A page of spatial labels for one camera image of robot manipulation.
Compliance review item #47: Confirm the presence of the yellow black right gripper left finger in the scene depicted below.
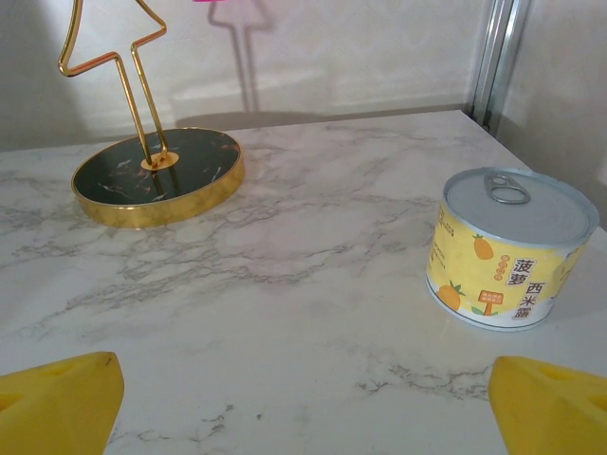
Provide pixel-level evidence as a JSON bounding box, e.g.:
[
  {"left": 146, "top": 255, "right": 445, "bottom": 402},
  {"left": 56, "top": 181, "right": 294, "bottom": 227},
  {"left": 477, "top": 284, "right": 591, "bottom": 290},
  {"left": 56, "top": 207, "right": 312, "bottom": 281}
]
[{"left": 0, "top": 350, "right": 126, "bottom": 455}]

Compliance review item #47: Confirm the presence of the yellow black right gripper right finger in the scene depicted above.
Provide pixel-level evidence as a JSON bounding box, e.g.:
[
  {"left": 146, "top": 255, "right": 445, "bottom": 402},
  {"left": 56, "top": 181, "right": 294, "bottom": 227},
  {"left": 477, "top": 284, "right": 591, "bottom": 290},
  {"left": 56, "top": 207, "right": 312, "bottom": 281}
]
[{"left": 487, "top": 355, "right": 607, "bottom": 455}]

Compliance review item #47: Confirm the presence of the gold wire glass rack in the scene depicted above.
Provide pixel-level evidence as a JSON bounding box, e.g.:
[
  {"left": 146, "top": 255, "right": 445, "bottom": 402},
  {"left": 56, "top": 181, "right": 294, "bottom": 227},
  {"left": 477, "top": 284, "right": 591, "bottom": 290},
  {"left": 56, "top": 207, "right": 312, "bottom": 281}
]
[{"left": 57, "top": 0, "right": 247, "bottom": 229}]

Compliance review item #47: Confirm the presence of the aluminium frame post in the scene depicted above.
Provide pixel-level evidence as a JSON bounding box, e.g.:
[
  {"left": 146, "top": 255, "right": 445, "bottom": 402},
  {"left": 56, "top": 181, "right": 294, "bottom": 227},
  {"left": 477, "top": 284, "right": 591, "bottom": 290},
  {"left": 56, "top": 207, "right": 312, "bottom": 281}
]
[{"left": 471, "top": 0, "right": 530, "bottom": 132}]

